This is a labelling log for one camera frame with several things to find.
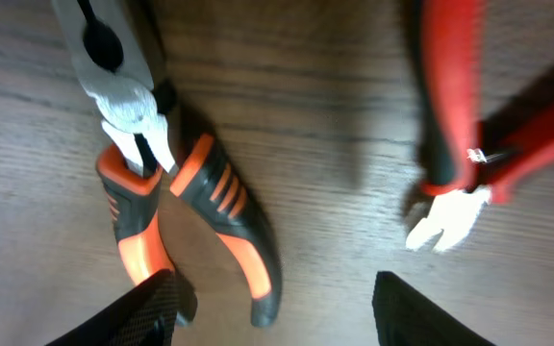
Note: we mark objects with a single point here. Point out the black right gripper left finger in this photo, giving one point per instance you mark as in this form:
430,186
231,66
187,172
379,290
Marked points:
144,316

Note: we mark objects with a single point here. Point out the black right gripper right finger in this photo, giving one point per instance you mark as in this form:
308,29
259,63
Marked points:
405,317

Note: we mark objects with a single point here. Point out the small red cutting pliers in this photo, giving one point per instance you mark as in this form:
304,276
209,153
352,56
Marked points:
462,177

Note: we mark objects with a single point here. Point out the long nose pliers orange black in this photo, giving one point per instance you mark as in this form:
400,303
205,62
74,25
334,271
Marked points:
119,60

